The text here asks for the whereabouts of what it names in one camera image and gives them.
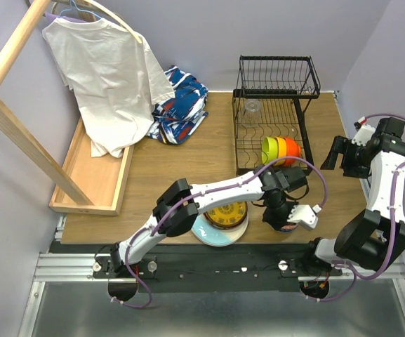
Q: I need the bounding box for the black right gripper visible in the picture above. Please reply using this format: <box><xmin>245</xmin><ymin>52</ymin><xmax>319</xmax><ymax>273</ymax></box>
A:
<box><xmin>320</xmin><ymin>135</ymin><xmax>371</xmax><ymax>180</ymax></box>

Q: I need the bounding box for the orange-red bowl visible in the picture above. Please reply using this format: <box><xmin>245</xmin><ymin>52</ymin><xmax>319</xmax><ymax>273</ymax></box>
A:
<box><xmin>284</xmin><ymin>138</ymin><xmax>301</xmax><ymax>166</ymax></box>

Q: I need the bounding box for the yellow patterned dark-rimmed plate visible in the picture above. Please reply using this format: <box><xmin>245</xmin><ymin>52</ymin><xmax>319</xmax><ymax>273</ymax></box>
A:
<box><xmin>204</xmin><ymin>201</ymin><xmax>248</xmax><ymax>230</ymax></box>

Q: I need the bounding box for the green bowl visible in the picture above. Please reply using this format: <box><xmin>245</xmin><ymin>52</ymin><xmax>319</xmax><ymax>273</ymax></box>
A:
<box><xmin>261</xmin><ymin>137</ymin><xmax>279</xmax><ymax>164</ymax></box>

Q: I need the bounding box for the clear faceted drinking glass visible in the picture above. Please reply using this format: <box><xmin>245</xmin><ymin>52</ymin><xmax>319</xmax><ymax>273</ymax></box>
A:
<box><xmin>243</xmin><ymin>99</ymin><xmax>261</xmax><ymax>126</ymax></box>

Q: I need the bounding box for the red patterned bowl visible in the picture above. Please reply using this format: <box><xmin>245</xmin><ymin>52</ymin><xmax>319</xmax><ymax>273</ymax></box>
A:
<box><xmin>279</xmin><ymin>224</ymin><xmax>298</xmax><ymax>233</ymax></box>

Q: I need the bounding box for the yellow bowl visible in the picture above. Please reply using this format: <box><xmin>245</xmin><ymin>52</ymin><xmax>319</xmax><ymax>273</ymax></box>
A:
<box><xmin>274</xmin><ymin>137</ymin><xmax>287</xmax><ymax>166</ymax></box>

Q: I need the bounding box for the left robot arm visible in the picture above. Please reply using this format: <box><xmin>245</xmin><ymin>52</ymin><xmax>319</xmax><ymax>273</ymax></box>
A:
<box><xmin>109</xmin><ymin>164</ymin><xmax>317</xmax><ymax>277</ymax></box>

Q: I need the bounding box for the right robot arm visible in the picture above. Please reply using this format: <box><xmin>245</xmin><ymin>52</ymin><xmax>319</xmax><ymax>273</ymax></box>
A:
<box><xmin>300</xmin><ymin>117</ymin><xmax>405</xmax><ymax>275</ymax></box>

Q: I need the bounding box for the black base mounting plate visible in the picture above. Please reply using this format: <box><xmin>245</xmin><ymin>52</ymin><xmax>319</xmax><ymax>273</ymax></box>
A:
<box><xmin>92</xmin><ymin>242</ymin><xmax>343</xmax><ymax>294</ymax></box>

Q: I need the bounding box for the white and blue plate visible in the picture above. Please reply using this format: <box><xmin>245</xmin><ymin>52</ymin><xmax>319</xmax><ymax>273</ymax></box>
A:
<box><xmin>191</xmin><ymin>216</ymin><xmax>249</xmax><ymax>247</ymax></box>

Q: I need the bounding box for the blue patterned cloth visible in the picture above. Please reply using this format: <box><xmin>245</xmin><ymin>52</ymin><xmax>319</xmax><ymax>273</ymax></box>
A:
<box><xmin>146</xmin><ymin>66</ymin><xmax>208</xmax><ymax>145</ymax></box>

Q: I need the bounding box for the wooden tray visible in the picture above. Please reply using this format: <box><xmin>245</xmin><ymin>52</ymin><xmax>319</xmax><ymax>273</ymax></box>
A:
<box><xmin>49</xmin><ymin>121</ymin><xmax>133</xmax><ymax>216</ymax></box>

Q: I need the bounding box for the white t-shirt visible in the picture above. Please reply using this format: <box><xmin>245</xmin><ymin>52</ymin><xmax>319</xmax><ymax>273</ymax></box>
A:
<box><xmin>42</xmin><ymin>18</ymin><xmax>175</xmax><ymax>158</ymax></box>

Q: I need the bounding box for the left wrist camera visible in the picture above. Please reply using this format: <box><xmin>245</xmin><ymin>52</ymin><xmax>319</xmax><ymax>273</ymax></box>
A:
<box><xmin>287</xmin><ymin>204</ymin><xmax>322</xmax><ymax>230</ymax></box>

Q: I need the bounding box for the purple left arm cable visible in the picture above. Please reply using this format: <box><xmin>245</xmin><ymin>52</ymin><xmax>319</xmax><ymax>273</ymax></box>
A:
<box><xmin>124</xmin><ymin>161</ymin><xmax>329</xmax><ymax>267</ymax></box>

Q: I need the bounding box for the black wire dish rack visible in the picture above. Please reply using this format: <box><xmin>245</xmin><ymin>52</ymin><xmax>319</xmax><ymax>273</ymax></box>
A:
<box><xmin>232</xmin><ymin>55</ymin><xmax>321</xmax><ymax>175</ymax></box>

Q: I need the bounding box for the aluminium rail frame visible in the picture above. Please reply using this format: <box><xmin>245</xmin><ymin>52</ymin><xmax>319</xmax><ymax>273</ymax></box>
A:
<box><xmin>20</xmin><ymin>241</ymin><xmax>405</xmax><ymax>336</ymax></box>

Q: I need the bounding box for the wooden clothes rack frame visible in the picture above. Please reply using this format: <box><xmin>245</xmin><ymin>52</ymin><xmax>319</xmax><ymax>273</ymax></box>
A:
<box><xmin>0</xmin><ymin>1</ymin><xmax>92</xmax><ymax>205</ymax></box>

